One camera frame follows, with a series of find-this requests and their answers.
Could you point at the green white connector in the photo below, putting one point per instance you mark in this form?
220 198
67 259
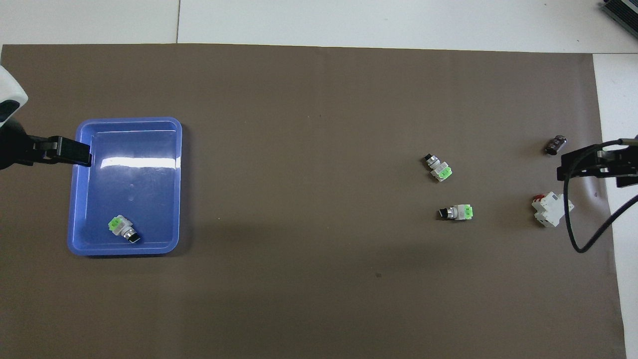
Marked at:
457 212

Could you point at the brown table mat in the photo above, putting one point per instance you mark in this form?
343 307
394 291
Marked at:
319 199

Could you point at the black electronics box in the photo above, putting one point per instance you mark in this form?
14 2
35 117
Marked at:
623 12

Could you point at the green white selector switch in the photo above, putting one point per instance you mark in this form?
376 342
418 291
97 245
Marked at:
438 168
122 228

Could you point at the small dark cylindrical capacitor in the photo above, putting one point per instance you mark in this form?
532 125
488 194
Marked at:
556 145

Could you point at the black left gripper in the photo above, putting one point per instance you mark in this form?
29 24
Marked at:
12 147

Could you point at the blue plastic tray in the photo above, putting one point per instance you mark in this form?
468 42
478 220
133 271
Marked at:
139 199

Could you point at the white red circuit breaker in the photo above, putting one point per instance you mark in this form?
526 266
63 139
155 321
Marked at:
551 209

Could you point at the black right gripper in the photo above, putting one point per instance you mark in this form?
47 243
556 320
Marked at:
625 159

